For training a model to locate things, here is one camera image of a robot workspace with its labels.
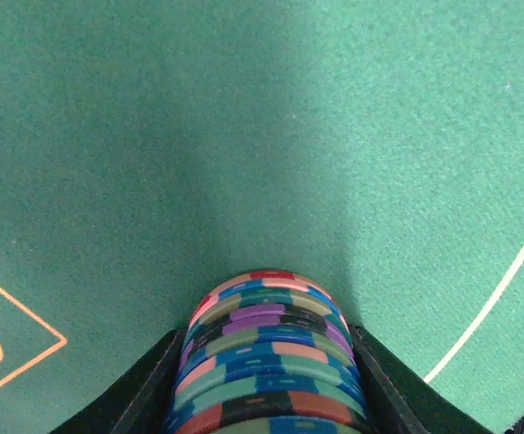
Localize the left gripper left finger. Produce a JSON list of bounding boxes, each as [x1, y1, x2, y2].
[[52, 329, 185, 434]]

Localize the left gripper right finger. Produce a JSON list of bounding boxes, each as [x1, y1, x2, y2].
[[350, 325, 490, 434]]

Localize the round green poker mat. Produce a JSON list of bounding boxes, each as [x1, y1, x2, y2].
[[0, 1, 524, 433]]

